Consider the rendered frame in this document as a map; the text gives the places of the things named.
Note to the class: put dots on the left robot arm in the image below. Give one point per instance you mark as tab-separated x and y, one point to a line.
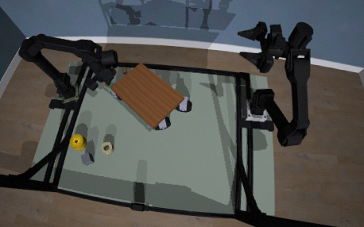
84	49

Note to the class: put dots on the wooden dolly with black caster wheels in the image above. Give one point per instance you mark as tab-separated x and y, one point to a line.
149	96

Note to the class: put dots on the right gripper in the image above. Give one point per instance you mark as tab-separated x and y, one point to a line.
262	62

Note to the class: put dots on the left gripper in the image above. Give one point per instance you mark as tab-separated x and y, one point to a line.
91	83

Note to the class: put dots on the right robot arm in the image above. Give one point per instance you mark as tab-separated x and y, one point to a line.
298	73

